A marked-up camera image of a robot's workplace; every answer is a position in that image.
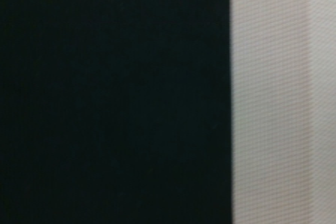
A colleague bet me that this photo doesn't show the beige woven placemat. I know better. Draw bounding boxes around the beige woven placemat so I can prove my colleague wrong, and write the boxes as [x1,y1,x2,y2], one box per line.
[232,0,336,224]

